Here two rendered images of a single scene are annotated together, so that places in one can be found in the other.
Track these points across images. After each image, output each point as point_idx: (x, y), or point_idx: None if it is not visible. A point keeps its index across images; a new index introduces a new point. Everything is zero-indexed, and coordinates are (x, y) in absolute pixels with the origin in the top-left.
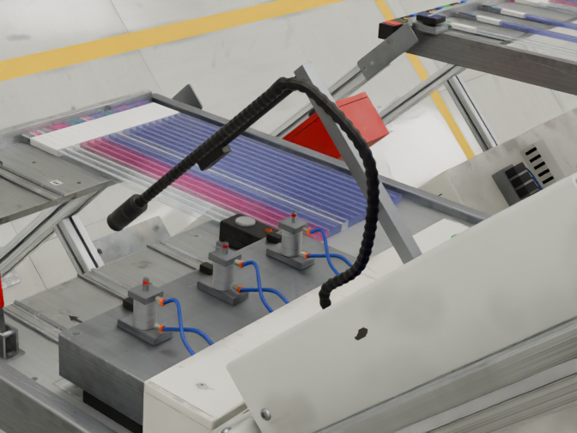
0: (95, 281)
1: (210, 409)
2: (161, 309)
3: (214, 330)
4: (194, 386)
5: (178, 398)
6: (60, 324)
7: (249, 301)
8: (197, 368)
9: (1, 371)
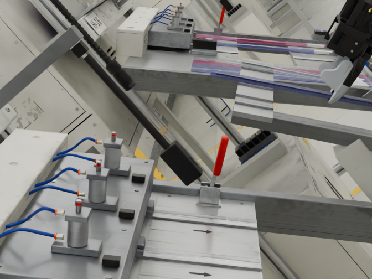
0: (242, 262)
1: (21, 130)
2: (120, 184)
3: (72, 181)
4: (40, 136)
5: (42, 131)
6: (208, 226)
7: (70, 204)
8: (48, 142)
9: (182, 183)
